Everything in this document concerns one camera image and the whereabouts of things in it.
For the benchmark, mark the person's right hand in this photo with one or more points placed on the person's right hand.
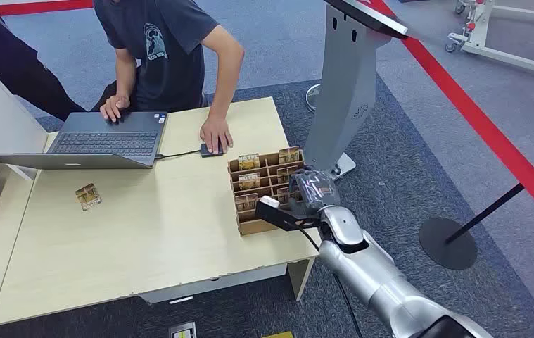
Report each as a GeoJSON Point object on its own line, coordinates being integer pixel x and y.
{"type": "Point", "coordinates": [115, 106]}

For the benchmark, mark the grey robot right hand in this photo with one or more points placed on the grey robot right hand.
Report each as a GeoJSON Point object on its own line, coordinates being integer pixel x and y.
{"type": "Point", "coordinates": [313, 186]}

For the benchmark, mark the person's left hand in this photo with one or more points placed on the person's left hand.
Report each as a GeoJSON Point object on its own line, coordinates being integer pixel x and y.
{"type": "Point", "coordinates": [216, 133]}

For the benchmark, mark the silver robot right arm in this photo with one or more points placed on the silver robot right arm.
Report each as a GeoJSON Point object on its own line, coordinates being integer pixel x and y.
{"type": "Point", "coordinates": [374, 275]}

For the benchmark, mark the person's right forearm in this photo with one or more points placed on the person's right forearm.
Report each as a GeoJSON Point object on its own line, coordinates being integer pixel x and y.
{"type": "Point", "coordinates": [126, 74]}

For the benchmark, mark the person's left forearm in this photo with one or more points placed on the person's left forearm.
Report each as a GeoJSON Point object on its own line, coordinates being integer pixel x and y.
{"type": "Point", "coordinates": [227, 79]}

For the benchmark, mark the wooden slotted card holder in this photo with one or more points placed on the wooden slotted card holder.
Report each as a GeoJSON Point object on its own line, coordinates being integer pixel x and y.
{"type": "Point", "coordinates": [266, 219]}

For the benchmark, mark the small black external drive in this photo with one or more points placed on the small black external drive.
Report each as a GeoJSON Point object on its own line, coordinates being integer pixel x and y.
{"type": "Point", "coordinates": [207, 152]}

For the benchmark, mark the grey open laptop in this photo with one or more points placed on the grey open laptop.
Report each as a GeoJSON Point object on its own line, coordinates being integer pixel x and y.
{"type": "Point", "coordinates": [108, 142]}

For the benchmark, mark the dark grey carpet mat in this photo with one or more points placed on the dark grey carpet mat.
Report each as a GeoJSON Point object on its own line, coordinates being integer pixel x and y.
{"type": "Point", "coordinates": [411, 186]}

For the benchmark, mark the grey kiosk stand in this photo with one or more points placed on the grey kiosk stand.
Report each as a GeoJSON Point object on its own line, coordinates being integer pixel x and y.
{"type": "Point", "coordinates": [346, 93]}

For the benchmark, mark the large light wooden table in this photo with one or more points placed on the large light wooden table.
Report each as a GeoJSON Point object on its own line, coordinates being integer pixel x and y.
{"type": "Point", "coordinates": [154, 233]}

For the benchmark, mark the short red barrier tape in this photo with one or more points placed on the short red barrier tape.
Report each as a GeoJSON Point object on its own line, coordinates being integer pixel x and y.
{"type": "Point", "coordinates": [38, 6]}

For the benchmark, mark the yellow flat object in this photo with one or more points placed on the yellow flat object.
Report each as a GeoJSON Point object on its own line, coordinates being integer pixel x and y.
{"type": "Point", "coordinates": [278, 335]}

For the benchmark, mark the long red barrier tape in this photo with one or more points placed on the long red barrier tape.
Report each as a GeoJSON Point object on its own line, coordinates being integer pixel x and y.
{"type": "Point", "coordinates": [481, 126]}

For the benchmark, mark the floor power outlet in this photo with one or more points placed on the floor power outlet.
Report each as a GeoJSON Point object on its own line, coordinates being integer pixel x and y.
{"type": "Point", "coordinates": [182, 330]}

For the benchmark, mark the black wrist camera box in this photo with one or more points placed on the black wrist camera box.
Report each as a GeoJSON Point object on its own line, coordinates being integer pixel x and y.
{"type": "Point", "coordinates": [278, 215]}

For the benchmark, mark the black stanchion post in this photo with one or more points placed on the black stanchion post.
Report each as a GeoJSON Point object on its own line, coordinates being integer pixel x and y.
{"type": "Point", "coordinates": [448, 245]}

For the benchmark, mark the white wheeled frame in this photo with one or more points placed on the white wheeled frame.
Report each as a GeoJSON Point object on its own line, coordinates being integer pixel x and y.
{"type": "Point", "coordinates": [485, 39]}

